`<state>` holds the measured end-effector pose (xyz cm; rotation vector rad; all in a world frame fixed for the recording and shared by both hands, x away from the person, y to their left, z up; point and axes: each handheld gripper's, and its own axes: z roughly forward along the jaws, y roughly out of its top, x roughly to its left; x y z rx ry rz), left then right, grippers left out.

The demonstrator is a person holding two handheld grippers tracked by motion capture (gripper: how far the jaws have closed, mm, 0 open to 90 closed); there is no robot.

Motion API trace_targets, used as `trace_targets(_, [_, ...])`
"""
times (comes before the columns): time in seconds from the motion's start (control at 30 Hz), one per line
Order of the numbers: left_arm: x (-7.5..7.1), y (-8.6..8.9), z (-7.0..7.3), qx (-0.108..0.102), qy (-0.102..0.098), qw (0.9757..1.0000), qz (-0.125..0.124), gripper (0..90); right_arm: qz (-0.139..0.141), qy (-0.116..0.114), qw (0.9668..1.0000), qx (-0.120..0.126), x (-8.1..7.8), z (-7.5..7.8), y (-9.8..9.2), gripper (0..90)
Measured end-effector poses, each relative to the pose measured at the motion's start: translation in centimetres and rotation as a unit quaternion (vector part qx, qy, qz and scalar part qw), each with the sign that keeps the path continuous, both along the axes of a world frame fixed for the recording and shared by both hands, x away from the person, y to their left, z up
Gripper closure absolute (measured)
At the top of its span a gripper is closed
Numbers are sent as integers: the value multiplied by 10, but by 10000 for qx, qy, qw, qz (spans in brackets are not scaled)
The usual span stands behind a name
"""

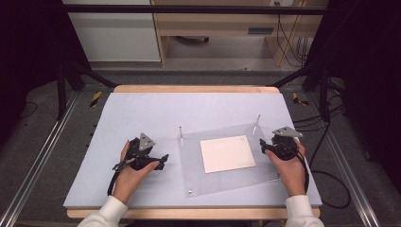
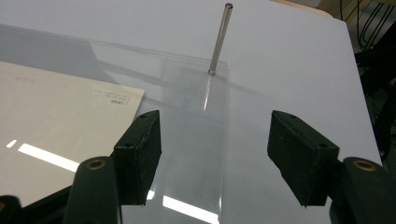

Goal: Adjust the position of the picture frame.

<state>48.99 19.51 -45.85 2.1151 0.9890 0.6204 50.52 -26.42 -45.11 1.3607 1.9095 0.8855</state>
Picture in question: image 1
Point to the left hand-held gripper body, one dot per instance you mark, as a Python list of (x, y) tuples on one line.
[(142, 155)]

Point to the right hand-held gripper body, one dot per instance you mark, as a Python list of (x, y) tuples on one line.
[(285, 146)]

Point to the person's left hand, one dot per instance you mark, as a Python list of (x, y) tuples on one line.
[(129, 179)]

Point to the person's right hand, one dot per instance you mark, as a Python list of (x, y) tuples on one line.
[(291, 175)]

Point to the clear acrylic plate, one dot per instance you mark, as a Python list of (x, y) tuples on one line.
[(192, 164)]

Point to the light blue table mat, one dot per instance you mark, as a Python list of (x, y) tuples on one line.
[(151, 119)]

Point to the white square sheet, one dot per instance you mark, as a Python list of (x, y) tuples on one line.
[(227, 153)]

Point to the small metal bolt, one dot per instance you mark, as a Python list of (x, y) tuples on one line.
[(190, 191)]

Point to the yellow and black clamp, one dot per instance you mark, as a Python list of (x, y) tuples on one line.
[(299, 100), (96, 98)]

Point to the black metal stand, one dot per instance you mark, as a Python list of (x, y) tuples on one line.
[(63, 91), (323, 91)]

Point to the white cabinet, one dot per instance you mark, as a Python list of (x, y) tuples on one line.
[(116, 34)]

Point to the wooden desk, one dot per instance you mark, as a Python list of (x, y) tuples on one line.
[(220, 23)]

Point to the black horizontal bar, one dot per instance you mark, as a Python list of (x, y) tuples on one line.
[(195, 9)]

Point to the long metal post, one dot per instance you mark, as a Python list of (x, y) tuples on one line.
[(256, 124)]

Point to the aluminium floor rail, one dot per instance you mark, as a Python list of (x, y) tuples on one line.
[(343, 164), (38, 164)]

